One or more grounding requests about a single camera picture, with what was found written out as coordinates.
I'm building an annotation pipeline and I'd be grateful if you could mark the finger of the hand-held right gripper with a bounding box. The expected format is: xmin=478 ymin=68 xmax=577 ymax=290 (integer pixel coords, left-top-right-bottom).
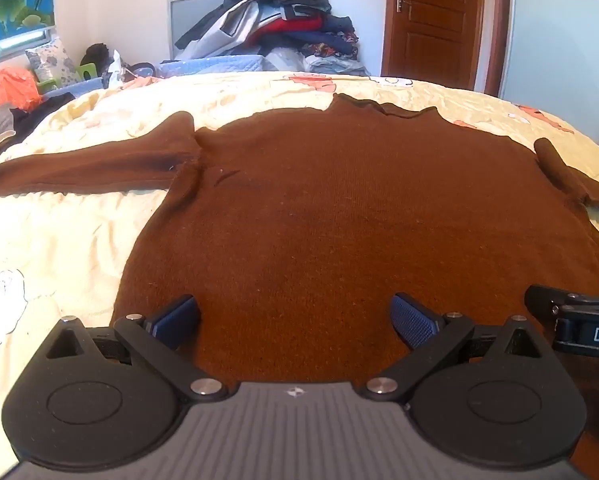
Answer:
xmin=524 ymin=284 xmax=599 ymax=320

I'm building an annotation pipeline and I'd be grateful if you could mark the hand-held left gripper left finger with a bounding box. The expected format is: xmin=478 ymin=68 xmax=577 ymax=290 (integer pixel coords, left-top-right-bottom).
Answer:
xmin=44 ymin=294 xmax=228 ymax=402

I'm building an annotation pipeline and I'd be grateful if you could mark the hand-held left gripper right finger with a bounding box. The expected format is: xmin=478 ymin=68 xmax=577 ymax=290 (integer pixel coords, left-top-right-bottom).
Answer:
xmin=363 ymin=293 xmax=553 ymax=403

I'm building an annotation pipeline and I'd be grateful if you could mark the brown knit sweater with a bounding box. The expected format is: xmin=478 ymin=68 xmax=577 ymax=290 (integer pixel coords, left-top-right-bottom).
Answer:
xmin=0 ymin=92 xmax=599 ymax=480

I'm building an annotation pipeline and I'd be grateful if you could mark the dark clothes heap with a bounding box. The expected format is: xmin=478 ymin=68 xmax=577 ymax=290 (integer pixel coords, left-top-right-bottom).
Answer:
xmin=0 ymin=92 xmax=75 ymax=145

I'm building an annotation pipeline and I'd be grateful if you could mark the pile of mixed clothes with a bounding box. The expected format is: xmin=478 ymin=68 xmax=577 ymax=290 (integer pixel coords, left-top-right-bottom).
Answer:
xmin=174 ymin=0 xmax=370 ymax=77

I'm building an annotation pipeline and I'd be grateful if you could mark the yellow floral bed blanket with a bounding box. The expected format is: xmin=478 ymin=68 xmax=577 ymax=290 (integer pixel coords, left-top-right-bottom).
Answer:
xmin=0 ymin=71 xmax=599 ymax=480

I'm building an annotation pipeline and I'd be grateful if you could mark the white floral sliding wardrobe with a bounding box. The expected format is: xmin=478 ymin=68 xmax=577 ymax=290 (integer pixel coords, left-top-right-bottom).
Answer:
xmin=498 ymin=0 xmax=599 ymax=153

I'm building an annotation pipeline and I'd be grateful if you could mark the blue quilted blanket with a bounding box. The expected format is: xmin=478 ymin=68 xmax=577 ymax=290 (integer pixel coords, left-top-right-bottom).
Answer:
xmin=102 ymin=54 xmax=265 ymax=86

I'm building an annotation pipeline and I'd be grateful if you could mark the white crumpled paper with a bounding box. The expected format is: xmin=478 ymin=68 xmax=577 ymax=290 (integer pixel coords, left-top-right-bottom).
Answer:
xmin=102 ymin=49 xmax=130 ymax=88

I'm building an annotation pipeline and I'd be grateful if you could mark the green plastic stool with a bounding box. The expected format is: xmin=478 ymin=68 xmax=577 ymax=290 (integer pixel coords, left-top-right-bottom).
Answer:
xmin=36 ymin=62 xmax=100 ymax=95

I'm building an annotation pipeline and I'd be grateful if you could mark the black cloth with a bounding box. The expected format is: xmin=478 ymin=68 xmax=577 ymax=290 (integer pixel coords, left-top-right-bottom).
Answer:
xmin=84 ymin=42 xmax=111 ymax=67

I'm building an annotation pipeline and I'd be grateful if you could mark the floral patterned pillow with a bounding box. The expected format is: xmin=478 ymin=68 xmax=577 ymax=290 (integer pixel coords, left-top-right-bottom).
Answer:
xmin=24 ymin=36 xmax=85 ymax=88

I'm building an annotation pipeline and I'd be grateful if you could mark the orange plastic bag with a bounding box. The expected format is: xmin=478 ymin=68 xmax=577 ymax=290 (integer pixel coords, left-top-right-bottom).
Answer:
xmin=0 ymin=67 xmax=43 ymax=113

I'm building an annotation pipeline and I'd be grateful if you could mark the brown wooden door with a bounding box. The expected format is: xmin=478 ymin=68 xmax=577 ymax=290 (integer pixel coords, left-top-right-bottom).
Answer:
xmin=381 ymin=0 xmax=511 ymax=95

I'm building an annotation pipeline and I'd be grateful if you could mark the grey framed board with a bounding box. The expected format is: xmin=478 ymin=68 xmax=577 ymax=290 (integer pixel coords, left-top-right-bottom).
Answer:
xmin=167 ymin=0 xmax=230 ymax=61

